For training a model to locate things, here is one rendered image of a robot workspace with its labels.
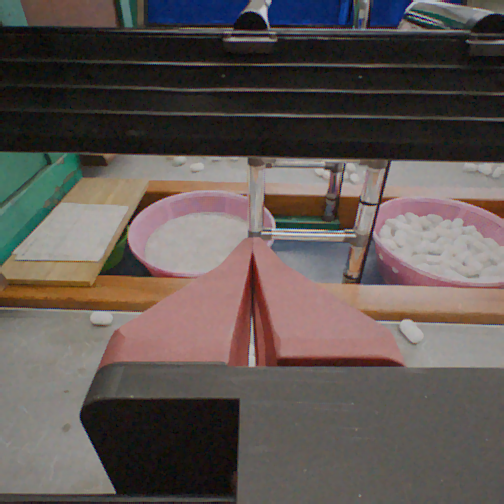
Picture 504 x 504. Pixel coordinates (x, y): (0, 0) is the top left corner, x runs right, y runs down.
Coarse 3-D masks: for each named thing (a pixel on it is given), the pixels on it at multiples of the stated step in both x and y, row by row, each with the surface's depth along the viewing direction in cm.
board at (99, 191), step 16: (80, 192) 75; (96, 192) 75; (112, 192) 75; (128, 192) 75; (144, 192) 77; (128, 208) 70; (112, 240) 62; (16, 272) 55; (32, 272) 55; (48, 272) 55; (64, 272) 55; (80, 272) 55; (96, 272) 56
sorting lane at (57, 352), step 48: (0, 336) 50; (48, 336) 50; (96, 336) 50; (432, 336) 50; (480, 336) 51; (0, 384) 44; (48, 384) 44; (0, 432) 40; (48, 432) 40; (0, 480) 36; (48, 480) 36; (96, 480) 36
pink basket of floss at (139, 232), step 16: (192, 192) 76; (208, 192) 77; (224, 192) 76; (160, 208) 74; (192, 208) 77; (208, 208) 78; (224, 208) 78; (240, 208) 76; (144, 224) 70; (160, 224) 74; (272, 224) 67; (128, 240) 63; (144, 240) 70; (272, 240) 63; (144, 256) 67; (160, 272) 59; (176, 272) 56; (192, 272) 56
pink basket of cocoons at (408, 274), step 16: (384, 208) 73; (400, 208) 75; (416, 208) 76; (432, 208) 76; (448, 208) 75; (464, 208) 73; (480, 208) 72; (384, 224) 74; (464, 224) 74; (496, 224) 69; (496, 240) 69; (384, 256) 64; (384, 272) 67; (400, 272) 62; (416, 272) 59; (496, 288) 58
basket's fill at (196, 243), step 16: (176, 224) 73; (192, 224) 73; (208, 224) 73; (224, 224) 75; (240, 224) 74; (160, 240) 69; (176, 240) 70; (192, 240) 68; (208, 240) 68; (224, 240) 69; (240, 240) 70; (160, 256) 66; (176, 256) 65; (192, 256) 66; (208, 256) 66; (224, 256) 66
